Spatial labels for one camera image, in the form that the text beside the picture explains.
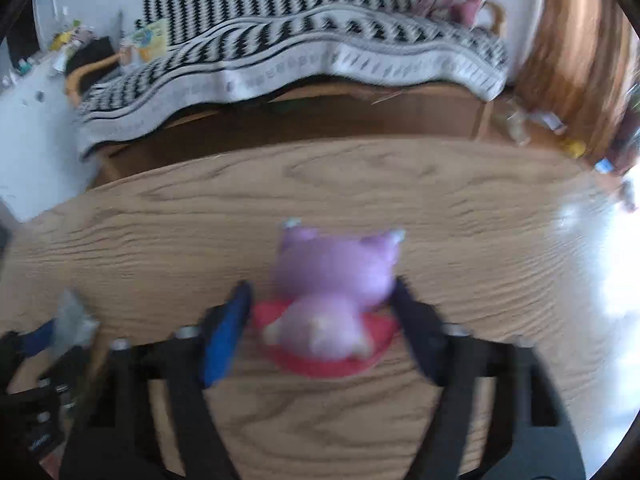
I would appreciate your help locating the colourful picture book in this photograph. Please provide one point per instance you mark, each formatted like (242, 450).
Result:
(147, 42)

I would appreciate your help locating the white cabinet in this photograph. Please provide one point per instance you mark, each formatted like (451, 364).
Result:
(40, 135)

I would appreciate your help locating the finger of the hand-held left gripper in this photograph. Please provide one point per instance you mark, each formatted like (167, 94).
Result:
(37, 340)
(72, 370)

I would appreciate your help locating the pink red packet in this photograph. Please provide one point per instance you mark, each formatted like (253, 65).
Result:
(330, 275)

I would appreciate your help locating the wooden frame sofa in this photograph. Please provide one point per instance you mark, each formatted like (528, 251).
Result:
(325, 115)

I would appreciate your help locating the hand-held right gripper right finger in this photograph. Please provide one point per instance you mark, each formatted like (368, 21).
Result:
(415, 330)

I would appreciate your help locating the black white striped sofa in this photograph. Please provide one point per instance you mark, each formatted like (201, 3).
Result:
(300, 45)

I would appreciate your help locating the pink cartoon pillow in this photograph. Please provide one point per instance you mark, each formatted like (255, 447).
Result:
(455, 0)

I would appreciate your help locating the silver foil wrapper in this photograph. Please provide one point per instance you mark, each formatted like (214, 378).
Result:
(75, 320)

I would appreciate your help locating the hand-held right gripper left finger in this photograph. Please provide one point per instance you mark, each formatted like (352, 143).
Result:
(225, 335)

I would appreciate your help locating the pile of small toys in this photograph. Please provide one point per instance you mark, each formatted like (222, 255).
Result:
(67, 37)

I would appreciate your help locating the floor clutter pile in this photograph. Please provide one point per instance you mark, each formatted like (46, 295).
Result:
(550, 120)

